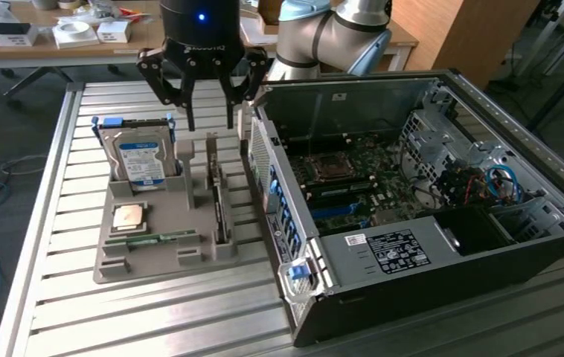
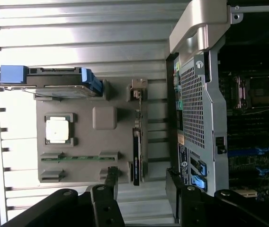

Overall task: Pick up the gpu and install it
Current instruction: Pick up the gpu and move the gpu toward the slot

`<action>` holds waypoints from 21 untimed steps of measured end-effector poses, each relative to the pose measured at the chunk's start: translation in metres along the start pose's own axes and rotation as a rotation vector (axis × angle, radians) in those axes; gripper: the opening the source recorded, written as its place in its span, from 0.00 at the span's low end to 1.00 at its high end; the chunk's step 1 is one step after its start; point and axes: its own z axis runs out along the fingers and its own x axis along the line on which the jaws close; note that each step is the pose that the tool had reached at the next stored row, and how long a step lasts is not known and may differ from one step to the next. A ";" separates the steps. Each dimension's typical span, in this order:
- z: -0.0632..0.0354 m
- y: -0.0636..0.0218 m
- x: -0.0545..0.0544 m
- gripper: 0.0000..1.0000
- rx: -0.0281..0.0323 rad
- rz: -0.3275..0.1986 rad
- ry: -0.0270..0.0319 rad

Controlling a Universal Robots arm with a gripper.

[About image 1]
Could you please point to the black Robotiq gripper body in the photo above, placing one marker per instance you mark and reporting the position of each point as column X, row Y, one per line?
column 202, row 33

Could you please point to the black graphics card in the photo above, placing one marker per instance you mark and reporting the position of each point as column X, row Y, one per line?
column 220, row 208

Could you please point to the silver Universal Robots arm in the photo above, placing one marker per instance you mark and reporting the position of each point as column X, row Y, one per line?
column 303, row 37

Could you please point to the white paper sheets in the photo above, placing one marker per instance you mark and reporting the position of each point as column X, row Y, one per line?
column 260, row 35

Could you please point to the plain white box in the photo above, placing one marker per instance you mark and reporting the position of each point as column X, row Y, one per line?
column 113, row 33

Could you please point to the brown cardboard box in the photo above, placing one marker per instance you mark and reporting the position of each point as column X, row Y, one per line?
column 269, row 13

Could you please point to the white box with tape roll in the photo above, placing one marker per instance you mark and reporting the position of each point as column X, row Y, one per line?
column 75, row 37

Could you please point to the hard disk in blue caddy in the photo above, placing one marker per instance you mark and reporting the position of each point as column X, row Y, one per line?
column 138, row 156

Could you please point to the wooden desk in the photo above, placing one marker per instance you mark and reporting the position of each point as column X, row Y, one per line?
column 39, row 54

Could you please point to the beige tape roll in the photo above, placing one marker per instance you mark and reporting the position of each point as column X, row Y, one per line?
column 70, row 3

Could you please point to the grey cup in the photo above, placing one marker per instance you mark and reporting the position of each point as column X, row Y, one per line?
column 45, row 3

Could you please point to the black and white box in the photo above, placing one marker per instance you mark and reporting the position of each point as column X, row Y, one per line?
column 14, row 39

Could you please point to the CPU socket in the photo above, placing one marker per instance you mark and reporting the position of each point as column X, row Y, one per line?
column 329, row 167

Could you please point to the installed RAM stick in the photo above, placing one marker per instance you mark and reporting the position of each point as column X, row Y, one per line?
column 341, row 190

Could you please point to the grey printed parts rack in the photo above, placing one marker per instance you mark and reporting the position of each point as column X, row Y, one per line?
column 164, row 208

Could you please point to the copper-coloured CPU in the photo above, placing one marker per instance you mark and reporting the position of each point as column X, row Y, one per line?
column 129, row 216

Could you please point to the green motherboard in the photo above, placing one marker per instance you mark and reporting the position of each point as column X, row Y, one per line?
column 396, row 193

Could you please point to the green RAM stick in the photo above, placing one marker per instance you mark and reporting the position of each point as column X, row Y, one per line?
column 173, row 236

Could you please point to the grey power supply unit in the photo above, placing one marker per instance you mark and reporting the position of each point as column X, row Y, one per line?
column 352, row 260

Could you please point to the blue case release latch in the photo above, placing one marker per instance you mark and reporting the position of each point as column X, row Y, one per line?
column 299, row 271

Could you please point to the black open PC case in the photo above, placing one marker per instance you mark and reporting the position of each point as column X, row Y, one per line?
column 411, row 297

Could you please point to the metal disk bay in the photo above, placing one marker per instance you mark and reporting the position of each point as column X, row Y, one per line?
column 535, row 219

